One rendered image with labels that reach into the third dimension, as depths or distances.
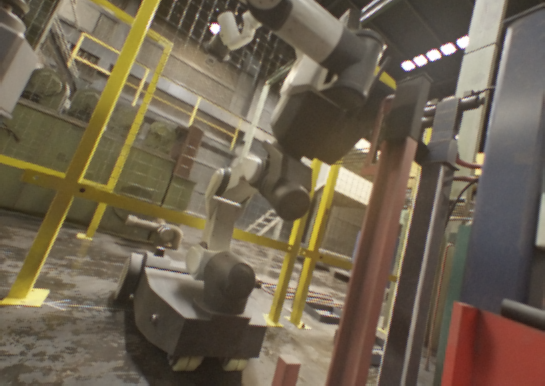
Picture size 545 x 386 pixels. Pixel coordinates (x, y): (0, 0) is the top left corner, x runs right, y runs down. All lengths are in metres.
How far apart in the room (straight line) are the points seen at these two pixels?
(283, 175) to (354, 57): 0.34
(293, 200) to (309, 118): 0.25
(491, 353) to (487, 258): 0.12
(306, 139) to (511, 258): 0.53
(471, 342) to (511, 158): 0.27
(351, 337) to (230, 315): 0.40
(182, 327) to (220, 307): 0.12
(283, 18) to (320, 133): 0.34
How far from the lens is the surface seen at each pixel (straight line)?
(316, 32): 0.62
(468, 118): 3.02
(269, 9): 0.59
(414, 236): 1.03
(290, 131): 0.79
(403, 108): 0.73
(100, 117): 1.26
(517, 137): 0.55
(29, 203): 3.02
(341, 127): 0.83
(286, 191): 0.72
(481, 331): 0.46
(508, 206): 0.51
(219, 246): 1.15
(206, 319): 0.91
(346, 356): 0.70
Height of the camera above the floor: 0.48
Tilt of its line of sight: 10 degrees up
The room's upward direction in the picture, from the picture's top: 17 degrees clockwise
